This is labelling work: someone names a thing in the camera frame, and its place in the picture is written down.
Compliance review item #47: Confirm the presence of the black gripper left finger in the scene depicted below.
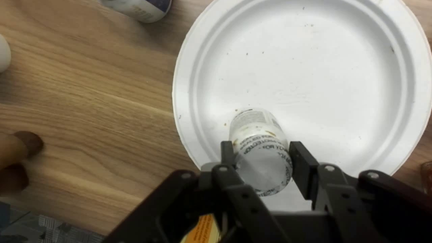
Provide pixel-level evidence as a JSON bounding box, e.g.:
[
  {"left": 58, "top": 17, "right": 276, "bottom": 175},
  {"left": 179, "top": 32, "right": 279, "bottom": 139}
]
[{"left": 210, "top": 139, "right": 289, "bottom": 243}]

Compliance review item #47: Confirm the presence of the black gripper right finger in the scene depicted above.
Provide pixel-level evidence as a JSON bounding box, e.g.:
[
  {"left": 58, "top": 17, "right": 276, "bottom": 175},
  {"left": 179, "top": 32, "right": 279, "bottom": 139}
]
[{"left": 289, "top": 140, "right": 379, "bottom": 243}]

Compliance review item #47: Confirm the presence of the white paper plate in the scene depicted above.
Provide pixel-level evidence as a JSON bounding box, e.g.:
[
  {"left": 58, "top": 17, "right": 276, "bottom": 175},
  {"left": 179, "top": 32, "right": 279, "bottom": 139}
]
[{"left": 171, "top": 0, "right": 432, "bottom": 179}]

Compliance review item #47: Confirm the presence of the white foam cup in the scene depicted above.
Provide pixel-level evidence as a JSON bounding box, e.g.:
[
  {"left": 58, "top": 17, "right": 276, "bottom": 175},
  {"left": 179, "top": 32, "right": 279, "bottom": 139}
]
[{"left": 0, "top": 33, "right": 12, "bottom": 73}]

